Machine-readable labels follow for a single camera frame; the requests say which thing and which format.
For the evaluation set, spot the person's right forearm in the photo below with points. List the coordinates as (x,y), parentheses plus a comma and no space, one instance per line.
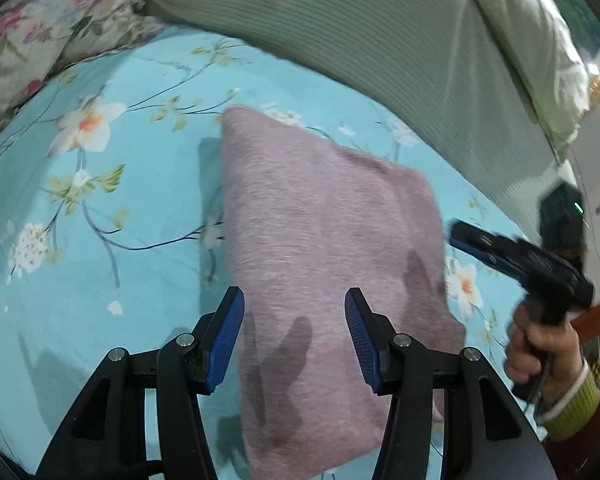
(575,410)

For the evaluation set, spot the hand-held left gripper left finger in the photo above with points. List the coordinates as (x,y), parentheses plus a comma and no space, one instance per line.
(225,340)

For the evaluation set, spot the grey-green ribbed pillow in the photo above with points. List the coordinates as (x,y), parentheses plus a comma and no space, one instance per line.
(355,35)

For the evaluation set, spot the pink knit sweater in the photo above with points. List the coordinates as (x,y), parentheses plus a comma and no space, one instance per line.
(320,220)

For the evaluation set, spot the wall poster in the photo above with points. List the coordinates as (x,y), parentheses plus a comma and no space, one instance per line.
(575,10)

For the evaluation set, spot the blue floral bedsheet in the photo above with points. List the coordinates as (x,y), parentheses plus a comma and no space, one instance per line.
(105,260)

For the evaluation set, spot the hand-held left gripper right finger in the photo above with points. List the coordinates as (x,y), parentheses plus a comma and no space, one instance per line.
(362,340)

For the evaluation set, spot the floral ruffled pillow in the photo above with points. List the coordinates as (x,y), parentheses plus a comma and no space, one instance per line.
(55,10)

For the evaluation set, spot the light green pillow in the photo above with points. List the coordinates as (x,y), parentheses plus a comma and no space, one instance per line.
(530,35)

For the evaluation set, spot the person's right hand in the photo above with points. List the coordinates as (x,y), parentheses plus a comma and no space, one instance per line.
(550,350)

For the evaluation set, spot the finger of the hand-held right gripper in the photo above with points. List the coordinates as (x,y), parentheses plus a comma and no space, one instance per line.
(480,242)

